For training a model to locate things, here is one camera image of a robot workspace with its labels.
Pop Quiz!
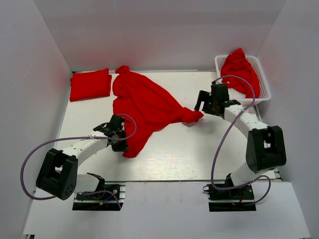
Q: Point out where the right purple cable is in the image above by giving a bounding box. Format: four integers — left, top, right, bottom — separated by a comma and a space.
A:
210, 75, 272, 206

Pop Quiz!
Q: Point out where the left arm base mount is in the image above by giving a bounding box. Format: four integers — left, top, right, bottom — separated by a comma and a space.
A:
72, 183, 126, 211

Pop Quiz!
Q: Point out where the red t shirt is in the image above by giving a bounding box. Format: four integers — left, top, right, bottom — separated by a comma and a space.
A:
113, 65, 203, 158
69, 68, 112, 102

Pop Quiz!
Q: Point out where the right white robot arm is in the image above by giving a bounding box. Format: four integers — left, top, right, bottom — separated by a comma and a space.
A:
194, 84, 287, 199

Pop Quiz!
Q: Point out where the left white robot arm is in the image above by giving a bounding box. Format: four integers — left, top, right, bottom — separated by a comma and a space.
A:
36, 115, 128, 200

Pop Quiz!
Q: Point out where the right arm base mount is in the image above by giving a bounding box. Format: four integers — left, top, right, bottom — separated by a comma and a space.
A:
203, 184, 256, 212

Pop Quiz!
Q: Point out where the folded red t shirt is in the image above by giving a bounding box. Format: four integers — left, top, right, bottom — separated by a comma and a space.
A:
69, 68, 112, 102

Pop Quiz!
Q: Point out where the red t shirts pile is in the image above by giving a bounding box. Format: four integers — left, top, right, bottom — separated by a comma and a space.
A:
220, 48, 260, 98

